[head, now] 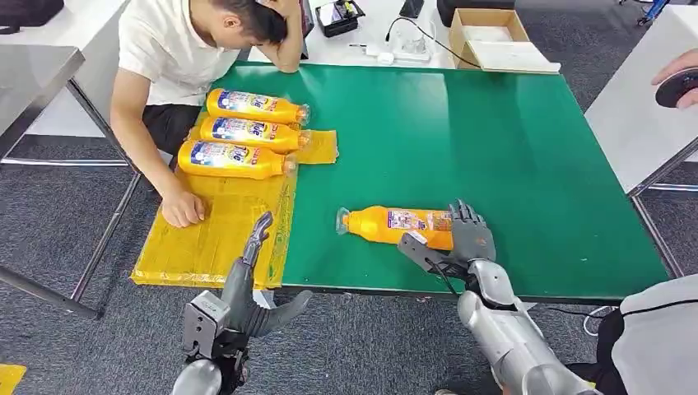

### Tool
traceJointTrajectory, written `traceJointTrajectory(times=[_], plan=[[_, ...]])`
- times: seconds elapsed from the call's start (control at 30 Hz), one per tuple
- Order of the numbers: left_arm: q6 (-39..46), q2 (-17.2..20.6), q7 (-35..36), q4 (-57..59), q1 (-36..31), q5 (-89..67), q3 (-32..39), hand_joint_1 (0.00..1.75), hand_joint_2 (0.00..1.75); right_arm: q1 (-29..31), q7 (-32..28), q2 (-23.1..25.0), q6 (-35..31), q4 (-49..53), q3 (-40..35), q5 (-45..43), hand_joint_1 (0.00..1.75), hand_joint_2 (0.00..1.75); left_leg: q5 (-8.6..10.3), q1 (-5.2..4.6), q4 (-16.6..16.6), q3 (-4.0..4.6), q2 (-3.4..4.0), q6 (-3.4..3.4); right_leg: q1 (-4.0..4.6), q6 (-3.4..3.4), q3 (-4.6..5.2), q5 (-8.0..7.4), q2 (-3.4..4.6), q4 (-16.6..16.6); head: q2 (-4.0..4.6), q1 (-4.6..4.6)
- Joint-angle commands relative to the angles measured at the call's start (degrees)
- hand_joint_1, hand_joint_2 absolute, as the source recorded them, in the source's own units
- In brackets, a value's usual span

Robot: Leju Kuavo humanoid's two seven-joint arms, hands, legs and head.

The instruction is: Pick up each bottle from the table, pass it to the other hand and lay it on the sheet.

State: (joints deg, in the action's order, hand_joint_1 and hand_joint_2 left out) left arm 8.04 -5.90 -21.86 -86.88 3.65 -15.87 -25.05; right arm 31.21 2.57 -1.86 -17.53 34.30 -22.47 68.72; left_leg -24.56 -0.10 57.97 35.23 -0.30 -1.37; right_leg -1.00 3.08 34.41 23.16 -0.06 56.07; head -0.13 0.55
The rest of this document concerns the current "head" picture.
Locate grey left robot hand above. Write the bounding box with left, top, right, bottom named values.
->
left=219, top=211, right=314, bottom=339

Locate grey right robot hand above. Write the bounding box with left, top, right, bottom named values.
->
left=397, top=198, right=497, bottom=280

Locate orange drink bottle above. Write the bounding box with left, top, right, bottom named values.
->
left=177, top=140, right=298, bottom=181
left=206, top=88, right=311, bottom=127
left=198, top=115, right=312, bottom=155
left=335, top=205, right=454, bottom=252

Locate yellow sheet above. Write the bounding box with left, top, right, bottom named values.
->
left=130, top=111, right=339, bottom=290

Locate person's right hand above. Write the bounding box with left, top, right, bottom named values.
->
left=161, top=188, right=207, bottom=229

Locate person's hand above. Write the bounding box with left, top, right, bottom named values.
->
left=260, top=0, right=302, bottom=23
left=651, top=49, right=698, bottom=110
left=161, top=188, right=207, bottom=229

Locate green table mat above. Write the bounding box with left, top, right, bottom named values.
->
left=212, top=61, right=669, bottom=302

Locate white flat board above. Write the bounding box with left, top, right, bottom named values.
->
left=468, top=40, right=561, bottom=75

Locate white table with metal legs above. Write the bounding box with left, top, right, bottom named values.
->
left=24, top=0, right=175, bottom=189
left=584, top=5, right=698, bottom=277

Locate clear plastic container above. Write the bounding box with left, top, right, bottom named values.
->
left=389, top=30, right=435, bottom=62

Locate open cardboard box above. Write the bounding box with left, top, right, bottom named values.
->
left=448, top=9, right=531, bottom=72

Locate white charger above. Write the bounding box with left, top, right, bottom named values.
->
left=365, top=43, right=395, bottom=67

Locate pale grey black-trimmed cover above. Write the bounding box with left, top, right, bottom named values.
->
left=566, top=274, right=698, bottom=395

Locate white desk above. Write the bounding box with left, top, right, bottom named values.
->
left=248, top=0, right=456, bottom=70

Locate black phone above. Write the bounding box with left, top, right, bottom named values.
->
left=398, top=0, right=426, bottom=21

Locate yellow floor tape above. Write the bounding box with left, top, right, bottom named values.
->
left=0, top=364, right=27, bottom=395

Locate black round object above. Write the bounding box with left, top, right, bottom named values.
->
left=655, top=67, right=698, bottom=109

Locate black open case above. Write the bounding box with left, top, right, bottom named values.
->
left=314, top=0, right=366, bottom=40

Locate seated person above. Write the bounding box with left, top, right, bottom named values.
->
left=109, top=0, right=305, bottom=229

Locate dark tablet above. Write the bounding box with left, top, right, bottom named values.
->
left=298, top=0, right=316, bottom=60

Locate person's left hand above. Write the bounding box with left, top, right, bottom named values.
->
left=260, top=0, right=302, bottom=23

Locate grey table with metal legs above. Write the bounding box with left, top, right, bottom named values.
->
left=0, top=46, right=144, bottom=321

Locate black bag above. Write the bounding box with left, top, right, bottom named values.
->
left=0, top=0, right=65, bottom=36

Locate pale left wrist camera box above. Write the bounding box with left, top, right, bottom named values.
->
left=181, top=290, right=232, bottom=361

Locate white floor cable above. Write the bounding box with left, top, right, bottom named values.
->
left=582, top=304, right=620, bottom=337

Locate black cable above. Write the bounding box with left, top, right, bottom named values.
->
left=384, top=17, right=481, bottom=70

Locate blue metal frame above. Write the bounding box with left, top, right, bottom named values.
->
left=618, top=0, right=672, bottom=27

